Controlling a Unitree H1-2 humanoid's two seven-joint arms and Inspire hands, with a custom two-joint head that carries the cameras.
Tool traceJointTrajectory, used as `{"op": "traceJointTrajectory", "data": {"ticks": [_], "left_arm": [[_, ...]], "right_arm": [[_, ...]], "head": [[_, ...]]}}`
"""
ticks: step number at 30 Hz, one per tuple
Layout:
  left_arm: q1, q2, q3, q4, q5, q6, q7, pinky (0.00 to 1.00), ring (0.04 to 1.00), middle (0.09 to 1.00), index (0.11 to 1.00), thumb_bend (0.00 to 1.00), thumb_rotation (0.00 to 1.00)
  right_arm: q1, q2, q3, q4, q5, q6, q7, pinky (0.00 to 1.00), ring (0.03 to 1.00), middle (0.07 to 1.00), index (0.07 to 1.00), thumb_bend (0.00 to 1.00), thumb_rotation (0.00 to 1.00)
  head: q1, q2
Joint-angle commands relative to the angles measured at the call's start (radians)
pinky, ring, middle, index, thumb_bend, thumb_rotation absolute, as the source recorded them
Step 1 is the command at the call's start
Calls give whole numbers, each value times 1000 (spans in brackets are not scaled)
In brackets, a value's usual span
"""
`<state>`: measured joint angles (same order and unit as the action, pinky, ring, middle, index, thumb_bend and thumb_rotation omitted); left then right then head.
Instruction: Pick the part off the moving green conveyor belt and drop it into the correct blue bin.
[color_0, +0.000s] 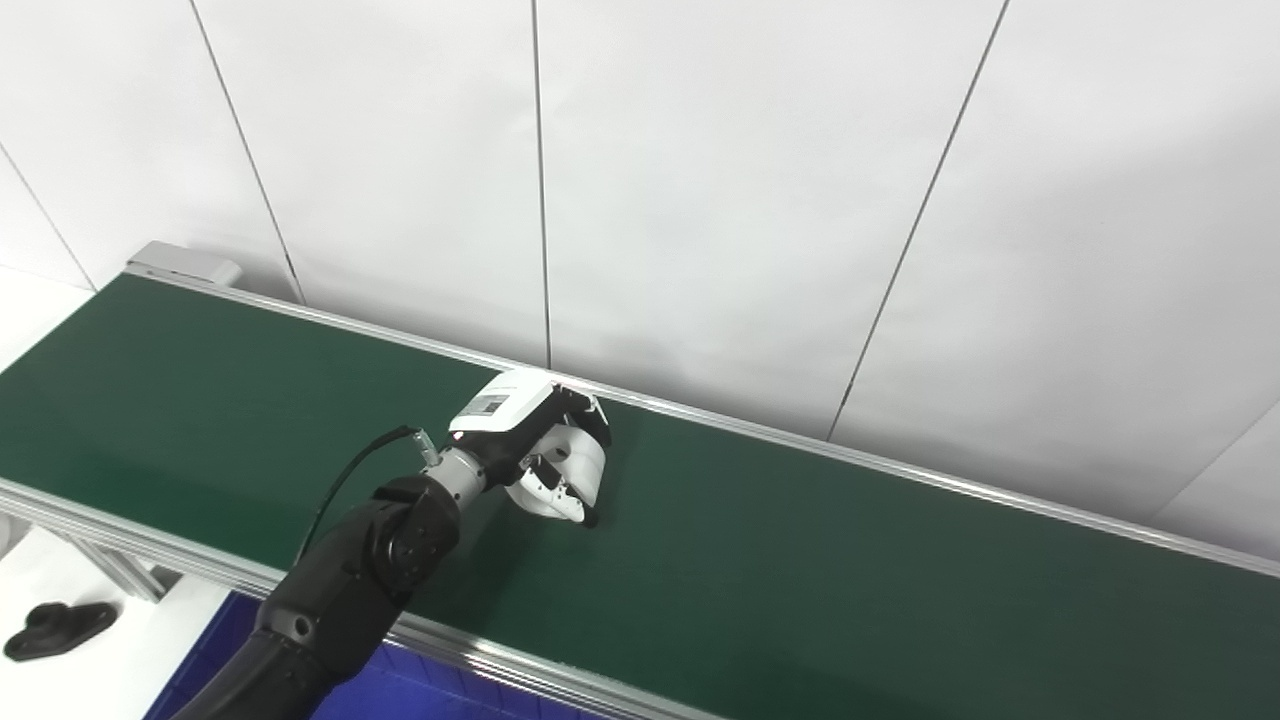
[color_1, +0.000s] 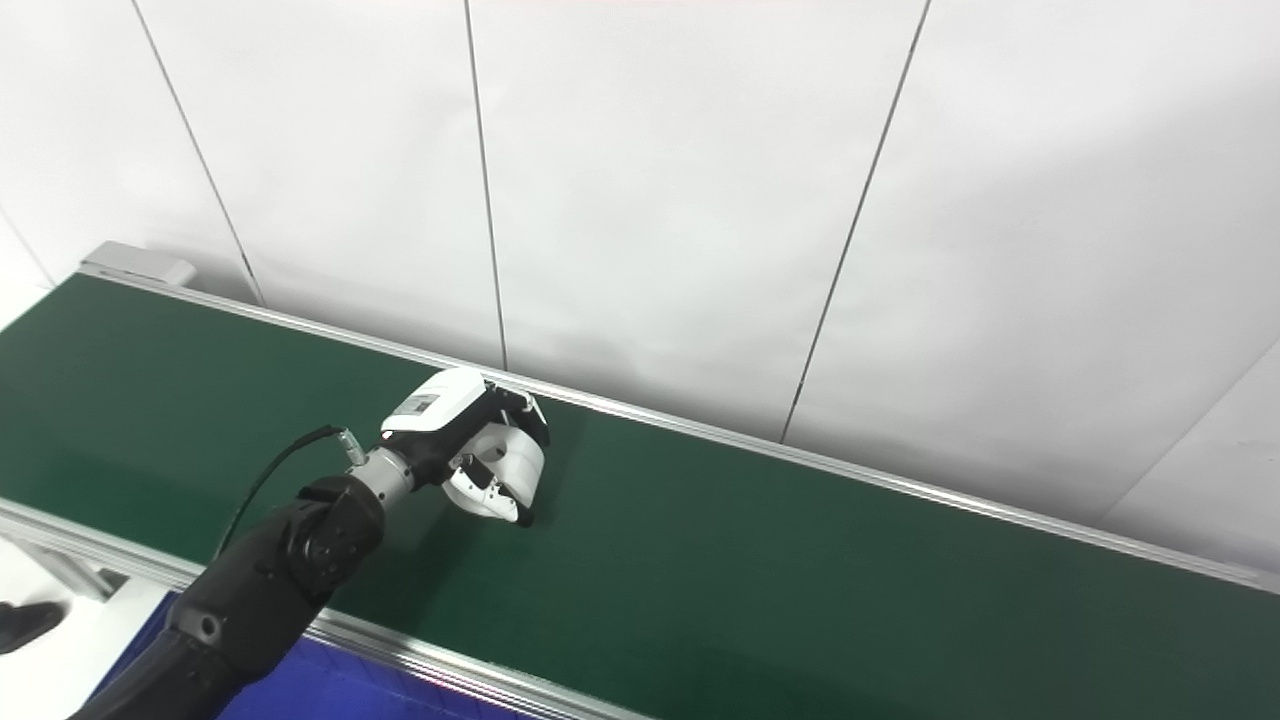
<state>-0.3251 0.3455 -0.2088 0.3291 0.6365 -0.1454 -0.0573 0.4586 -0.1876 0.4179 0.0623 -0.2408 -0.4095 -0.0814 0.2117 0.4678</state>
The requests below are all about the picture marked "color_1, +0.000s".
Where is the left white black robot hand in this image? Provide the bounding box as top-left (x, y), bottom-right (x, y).
top-left (380, 367), bottom-right (552, 529)

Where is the white cylindrical part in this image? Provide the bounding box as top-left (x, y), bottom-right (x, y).
top-left (464, 424), bottom-right (547, 502)

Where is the blue plastic bin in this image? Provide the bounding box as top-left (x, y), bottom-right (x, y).
top-left (94, 598), bottom-right (543, 720)

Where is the grey conveyor end housing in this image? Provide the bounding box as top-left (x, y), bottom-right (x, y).
top-left (80, 240), bottom-right (197, 289)

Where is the green conveyor belt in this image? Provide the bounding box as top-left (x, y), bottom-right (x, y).
top-left (0, 273), bottom-right (1280, 720)

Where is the grey conveyor support leg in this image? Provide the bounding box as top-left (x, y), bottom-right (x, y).
top-left (18, 537), bottom-right (129, 603)

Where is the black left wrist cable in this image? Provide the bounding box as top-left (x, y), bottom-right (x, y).
top-left (211, 425), bottom-right (368, 562)

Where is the aluminium conveyor side rail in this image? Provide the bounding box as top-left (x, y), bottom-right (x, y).
top-left (0, 497), bottom-right (653, 720)
top-left (78, 262), bottom-right (1280, 597)

